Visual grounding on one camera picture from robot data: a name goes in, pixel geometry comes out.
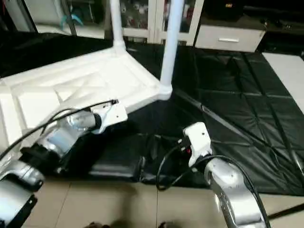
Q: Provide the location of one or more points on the white plastic table leg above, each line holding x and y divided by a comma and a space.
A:
171, 42
117, 23

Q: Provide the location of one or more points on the white plastic children's table top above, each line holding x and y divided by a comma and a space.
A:
71, 80

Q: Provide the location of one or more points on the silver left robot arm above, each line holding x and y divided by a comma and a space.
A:
61, 135

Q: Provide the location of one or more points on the black plastic work mat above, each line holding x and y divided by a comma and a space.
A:
237, 104

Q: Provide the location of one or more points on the white low drawer unit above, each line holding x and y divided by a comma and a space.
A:
230, 39

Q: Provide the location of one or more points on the black metal table leg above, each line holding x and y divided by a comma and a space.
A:
285, 212

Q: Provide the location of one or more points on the white side table board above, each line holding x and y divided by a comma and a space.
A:
289, 76

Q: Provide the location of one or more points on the white glass door cabinet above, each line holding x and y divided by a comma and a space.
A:
142, 19

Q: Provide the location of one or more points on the black box with yellow label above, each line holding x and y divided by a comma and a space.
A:
225, 9

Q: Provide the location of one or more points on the teal plastic object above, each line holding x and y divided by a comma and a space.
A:
71, 20

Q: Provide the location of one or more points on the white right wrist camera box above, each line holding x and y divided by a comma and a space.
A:
197, 140

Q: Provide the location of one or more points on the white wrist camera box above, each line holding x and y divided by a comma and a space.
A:
197, 140
111, 116

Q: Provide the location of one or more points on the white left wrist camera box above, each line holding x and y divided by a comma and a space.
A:
111, 116

